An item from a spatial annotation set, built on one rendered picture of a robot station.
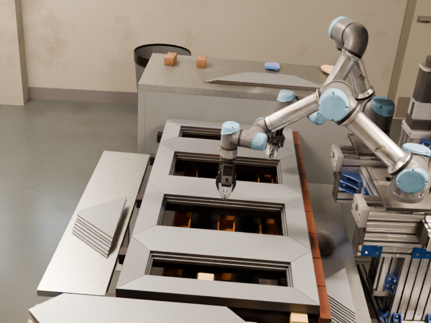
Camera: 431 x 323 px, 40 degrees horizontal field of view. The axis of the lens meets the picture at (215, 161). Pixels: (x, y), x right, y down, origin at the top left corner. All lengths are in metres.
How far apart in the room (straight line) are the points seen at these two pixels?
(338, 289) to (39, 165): 2.97
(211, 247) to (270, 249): 0.24
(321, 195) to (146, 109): 1.16
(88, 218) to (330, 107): 1.17
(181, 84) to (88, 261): 1.41
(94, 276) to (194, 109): 1.44
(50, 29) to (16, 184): 1.84
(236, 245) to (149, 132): 1.38
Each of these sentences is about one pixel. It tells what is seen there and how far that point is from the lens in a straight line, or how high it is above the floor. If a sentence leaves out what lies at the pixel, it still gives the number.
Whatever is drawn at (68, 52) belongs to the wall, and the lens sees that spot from 5.95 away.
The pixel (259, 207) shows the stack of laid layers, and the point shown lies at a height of 0.83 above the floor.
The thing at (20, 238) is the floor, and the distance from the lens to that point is 4.05.
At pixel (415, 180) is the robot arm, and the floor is 1.21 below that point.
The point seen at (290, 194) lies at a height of 0.86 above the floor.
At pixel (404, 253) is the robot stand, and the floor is 0.74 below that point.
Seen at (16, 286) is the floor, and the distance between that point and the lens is 3.66.
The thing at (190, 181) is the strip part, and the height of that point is 0.86.
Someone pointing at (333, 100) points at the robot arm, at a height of 1.47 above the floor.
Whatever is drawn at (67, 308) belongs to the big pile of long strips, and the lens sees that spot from 2.17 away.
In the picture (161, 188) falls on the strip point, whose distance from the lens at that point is 2.82.
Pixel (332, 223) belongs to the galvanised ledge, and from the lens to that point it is 3.03.
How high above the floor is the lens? 2.28
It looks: 27 degrees down
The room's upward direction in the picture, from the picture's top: 4 degrees clockwise
